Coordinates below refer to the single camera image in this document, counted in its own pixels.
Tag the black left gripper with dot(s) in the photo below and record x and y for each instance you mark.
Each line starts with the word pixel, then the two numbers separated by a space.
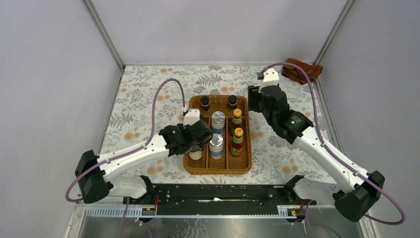
pixel 199 147

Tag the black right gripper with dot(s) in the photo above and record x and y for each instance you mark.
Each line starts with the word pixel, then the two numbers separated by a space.
pixel 253 95

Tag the black-cap spice jar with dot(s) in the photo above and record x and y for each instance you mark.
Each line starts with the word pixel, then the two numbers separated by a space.
pixel 205 103
pixel 232 102

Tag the silver-lid salt jar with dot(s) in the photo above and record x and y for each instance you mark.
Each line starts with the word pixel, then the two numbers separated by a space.
pixel 218 122
pixel 216 145

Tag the red sauce bottle yellow cap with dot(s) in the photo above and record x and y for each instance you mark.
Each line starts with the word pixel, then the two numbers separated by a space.
pixel 236 145

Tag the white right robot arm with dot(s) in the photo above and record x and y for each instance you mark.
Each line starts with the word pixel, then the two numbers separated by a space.
pixel 354 191

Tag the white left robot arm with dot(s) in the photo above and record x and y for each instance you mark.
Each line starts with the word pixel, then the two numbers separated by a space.
pixel 99 176

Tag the brown folded cloth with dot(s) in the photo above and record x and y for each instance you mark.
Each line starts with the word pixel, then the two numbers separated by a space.
pixel 312 71

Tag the floral table mat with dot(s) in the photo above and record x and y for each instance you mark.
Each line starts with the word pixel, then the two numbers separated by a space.
pixel 161 89

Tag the brown wicker basket tray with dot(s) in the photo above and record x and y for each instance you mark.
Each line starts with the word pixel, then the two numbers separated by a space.
pixel 228 164

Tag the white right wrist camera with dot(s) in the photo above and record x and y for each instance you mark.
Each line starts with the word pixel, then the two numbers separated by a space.
pixel 269 77

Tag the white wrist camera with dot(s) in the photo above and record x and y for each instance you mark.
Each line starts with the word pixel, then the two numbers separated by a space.
pixel 269 77
pixel 191 117

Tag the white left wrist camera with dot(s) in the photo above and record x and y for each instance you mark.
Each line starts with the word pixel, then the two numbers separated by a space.
pixel 191 117

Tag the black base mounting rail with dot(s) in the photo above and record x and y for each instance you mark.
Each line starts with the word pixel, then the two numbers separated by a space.
pixel 220 199

